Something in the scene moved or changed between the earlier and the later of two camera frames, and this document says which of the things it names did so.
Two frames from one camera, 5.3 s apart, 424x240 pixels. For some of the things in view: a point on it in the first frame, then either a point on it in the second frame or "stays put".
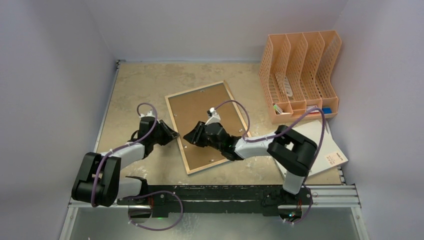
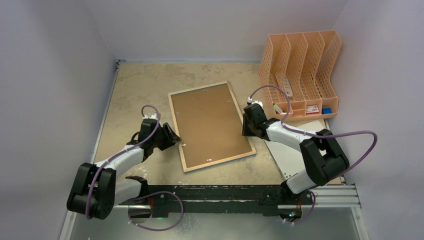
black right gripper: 201,134 -> 249,125
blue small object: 327,110 stays put
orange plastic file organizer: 295,74 stays put
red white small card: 311,106 stays put
